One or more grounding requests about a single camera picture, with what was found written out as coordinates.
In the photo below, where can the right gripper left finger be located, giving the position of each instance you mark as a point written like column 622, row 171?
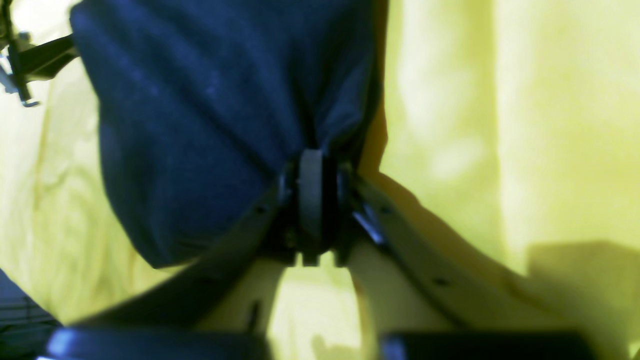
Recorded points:
column 219, row 307

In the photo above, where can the dark navy T-shirt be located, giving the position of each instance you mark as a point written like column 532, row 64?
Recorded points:
column 203, row 102

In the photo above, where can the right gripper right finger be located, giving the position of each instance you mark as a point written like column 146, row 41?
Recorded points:
column 423, row 306

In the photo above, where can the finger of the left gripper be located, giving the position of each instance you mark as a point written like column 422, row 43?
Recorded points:
column 28, row 62

